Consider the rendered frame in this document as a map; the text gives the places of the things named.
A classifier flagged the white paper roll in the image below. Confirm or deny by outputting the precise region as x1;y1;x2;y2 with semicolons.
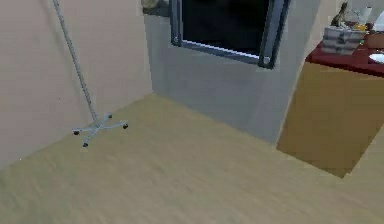
361;6;373;25

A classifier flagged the black window with grey frame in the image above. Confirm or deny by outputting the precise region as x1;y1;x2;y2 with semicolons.
169;0;292;70

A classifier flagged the white plate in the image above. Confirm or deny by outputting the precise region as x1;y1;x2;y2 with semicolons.
368;53;384;65

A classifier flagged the dark bird-shaped statue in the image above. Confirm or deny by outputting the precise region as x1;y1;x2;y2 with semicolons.
330;1;350;28

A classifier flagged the grey striped box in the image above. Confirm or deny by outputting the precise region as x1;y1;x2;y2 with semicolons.
321;25;368;56

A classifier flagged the brown box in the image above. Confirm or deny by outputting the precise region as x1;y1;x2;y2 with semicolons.
363;32;384;50

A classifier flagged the grey wheeled pole stand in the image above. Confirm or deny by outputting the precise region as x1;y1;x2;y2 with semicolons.
52;0;130;148

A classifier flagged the brown cabinet with red top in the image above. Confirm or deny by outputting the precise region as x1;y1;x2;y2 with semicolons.
276;41;384;179

